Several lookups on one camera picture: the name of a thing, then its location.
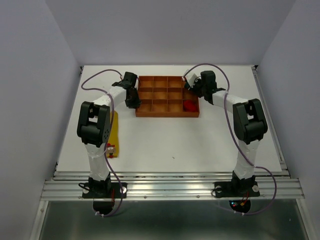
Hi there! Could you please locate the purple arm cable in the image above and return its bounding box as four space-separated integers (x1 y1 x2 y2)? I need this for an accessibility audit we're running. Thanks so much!
81 69 126 219
182 63 278 216

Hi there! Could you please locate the yellow sock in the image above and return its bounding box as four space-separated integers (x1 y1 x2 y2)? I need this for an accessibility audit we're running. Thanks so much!
105 111 120 158

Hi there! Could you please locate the orange compartment tray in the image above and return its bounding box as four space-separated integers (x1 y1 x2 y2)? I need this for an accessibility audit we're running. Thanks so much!
135 75 200 118

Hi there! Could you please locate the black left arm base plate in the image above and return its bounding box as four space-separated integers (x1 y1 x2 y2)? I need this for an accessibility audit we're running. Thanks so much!
78 182 127 199

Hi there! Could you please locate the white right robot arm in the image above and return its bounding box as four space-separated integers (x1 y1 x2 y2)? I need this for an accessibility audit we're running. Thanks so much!
184 70 268 198

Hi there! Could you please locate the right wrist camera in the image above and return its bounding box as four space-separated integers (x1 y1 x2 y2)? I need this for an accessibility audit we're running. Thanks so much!
182 72 199 89

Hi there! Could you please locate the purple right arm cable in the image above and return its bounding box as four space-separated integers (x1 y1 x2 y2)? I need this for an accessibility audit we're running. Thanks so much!
182 63 278 216

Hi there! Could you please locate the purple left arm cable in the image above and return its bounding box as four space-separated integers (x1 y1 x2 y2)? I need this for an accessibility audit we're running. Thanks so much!
81 69 126 219

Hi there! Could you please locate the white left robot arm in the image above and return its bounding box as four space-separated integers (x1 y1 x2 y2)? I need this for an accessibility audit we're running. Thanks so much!
76 69 141 198

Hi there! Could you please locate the red sock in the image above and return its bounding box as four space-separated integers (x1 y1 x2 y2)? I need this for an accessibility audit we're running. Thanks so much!
183 99 198 112

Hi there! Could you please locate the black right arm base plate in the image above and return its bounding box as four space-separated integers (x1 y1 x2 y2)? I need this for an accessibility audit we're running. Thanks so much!
211 181 260 198

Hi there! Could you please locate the aluminium mounting rail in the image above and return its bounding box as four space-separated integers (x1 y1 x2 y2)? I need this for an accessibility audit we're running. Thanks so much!
40 170 305 201

